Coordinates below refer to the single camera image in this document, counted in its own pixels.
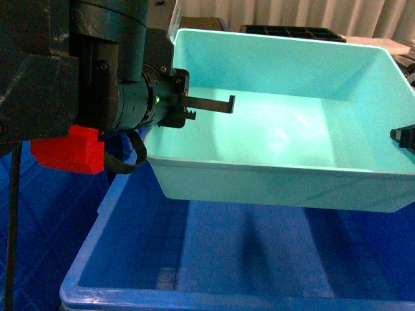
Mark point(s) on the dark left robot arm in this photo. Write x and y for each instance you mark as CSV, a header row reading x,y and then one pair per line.
x,y
105,65

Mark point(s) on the teal plastic tray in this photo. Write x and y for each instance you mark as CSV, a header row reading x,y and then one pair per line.
x,y
310,127

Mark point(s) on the cardboard sheet on crate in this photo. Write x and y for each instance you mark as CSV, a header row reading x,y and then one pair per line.
x,y
202,23

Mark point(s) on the large open blue crate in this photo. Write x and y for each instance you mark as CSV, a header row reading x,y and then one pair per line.
x,y
147,252

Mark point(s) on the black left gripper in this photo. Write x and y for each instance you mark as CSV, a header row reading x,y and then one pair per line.
x,y
164,92

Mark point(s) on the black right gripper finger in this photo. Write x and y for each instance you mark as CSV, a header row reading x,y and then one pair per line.
x,y
404,136

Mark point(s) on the black compartment tray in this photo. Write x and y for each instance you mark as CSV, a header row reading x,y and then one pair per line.
x,y
310,33

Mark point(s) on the blue crate far left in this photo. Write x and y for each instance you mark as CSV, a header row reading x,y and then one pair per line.
x,y
55,214

